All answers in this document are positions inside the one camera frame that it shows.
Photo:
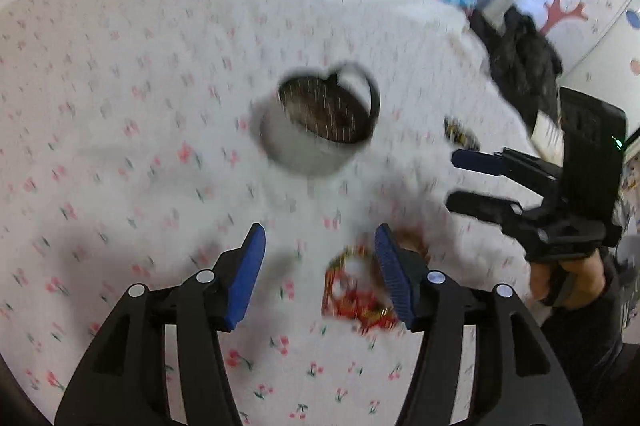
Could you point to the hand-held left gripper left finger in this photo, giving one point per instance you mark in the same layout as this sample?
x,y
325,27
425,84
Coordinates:
x,y
247,276

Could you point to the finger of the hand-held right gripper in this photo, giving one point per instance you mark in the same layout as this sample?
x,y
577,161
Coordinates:
x,y
480,205
480,161

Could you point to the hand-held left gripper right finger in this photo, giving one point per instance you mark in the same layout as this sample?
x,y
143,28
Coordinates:
x,y
392,276

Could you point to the round metal tin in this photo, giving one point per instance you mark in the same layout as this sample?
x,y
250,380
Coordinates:
x,y
300,151

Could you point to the person's right forearm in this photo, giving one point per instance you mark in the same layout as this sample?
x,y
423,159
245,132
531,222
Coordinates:
x,y
590,346

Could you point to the person's right hand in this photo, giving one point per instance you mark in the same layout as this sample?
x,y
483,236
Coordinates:
x,y
590,281

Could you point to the white booklet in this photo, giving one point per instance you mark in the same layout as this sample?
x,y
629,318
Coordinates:
x,y
545,131

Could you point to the black clothing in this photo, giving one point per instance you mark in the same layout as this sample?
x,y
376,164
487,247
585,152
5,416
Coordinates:
x,y
525,56

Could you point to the cherry print bed sheet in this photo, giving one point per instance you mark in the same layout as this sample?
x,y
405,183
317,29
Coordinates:
x,y
125,186

